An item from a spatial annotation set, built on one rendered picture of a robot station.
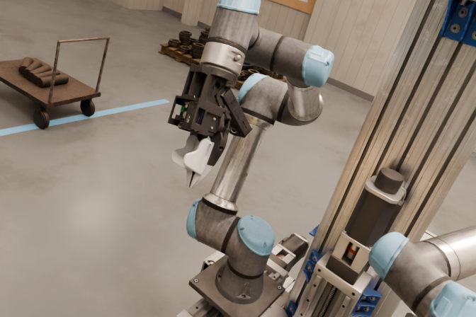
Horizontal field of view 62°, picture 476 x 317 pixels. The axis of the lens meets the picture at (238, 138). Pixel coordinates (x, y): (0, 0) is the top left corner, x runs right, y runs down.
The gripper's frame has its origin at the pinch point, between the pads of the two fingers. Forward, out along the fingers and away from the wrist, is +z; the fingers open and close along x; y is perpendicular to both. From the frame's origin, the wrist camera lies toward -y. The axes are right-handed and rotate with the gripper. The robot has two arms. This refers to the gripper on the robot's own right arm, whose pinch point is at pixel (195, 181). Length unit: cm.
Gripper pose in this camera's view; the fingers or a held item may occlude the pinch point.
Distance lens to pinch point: 72.5
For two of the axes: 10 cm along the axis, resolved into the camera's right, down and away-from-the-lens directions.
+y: -6.8, -2.4, -6.9
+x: 6.7, 1.6, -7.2
